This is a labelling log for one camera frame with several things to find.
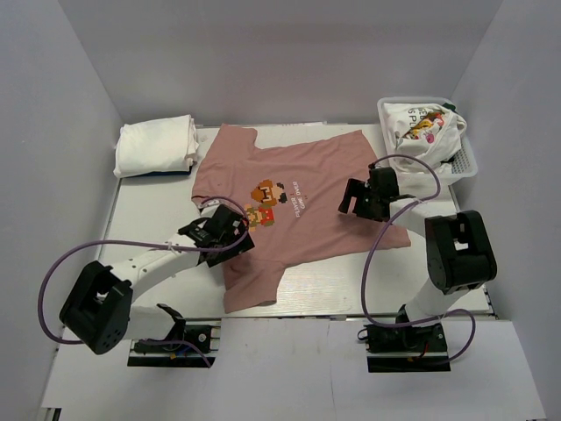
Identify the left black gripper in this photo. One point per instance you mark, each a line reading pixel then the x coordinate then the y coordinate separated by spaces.
pixel 225 255

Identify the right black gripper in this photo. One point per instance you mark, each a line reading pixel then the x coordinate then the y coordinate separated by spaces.
pixel 358 189

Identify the pink mario t shirt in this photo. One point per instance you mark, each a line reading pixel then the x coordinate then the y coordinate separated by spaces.
pixel 291 196

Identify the white green spongebob t shirt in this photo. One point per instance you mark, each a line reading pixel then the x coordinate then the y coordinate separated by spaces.
pixel 428 132

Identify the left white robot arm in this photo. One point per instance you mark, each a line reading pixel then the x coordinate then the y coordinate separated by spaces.
pixel 98 307

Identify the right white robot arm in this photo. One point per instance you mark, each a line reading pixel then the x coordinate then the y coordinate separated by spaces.
pixel 459 254

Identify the folded white t shirt stack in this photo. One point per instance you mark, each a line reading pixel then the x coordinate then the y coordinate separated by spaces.
pixel 159 146

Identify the folded dark blue t shirt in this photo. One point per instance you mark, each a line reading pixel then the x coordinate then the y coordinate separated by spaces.
pixel 175 173

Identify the white plastic basket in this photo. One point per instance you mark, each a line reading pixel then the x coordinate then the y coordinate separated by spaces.
pixel 464 164

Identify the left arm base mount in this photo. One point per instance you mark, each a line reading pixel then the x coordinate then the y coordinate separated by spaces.
pixel 193 344

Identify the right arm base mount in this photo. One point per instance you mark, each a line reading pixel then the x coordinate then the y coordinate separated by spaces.
pixel 405 350

